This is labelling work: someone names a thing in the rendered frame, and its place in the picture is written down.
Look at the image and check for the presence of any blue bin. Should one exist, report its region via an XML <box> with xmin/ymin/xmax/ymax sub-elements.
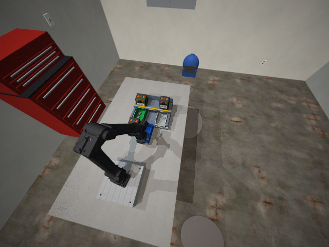
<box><xmin>144</xmin><ymin>123</ymin><xmax>154</xmax><ymax>144</ymax></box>

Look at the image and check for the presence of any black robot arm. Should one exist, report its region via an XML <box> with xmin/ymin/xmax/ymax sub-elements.
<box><xmin>73</xmin><ymin>120</ymin><xmax>149</xmax><ymax>188</ymax></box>

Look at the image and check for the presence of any green open bin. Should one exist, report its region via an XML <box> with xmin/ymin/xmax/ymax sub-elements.
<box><xmin>134</xmin><ymin>108</ymin><xmax>148</xmax><ymax>121</ymax></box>

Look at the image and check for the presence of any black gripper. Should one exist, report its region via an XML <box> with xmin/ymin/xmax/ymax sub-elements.
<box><xmin>136</xmin><ymin>131</ymin><xmax>148</xmax><ymax>144</ymax></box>

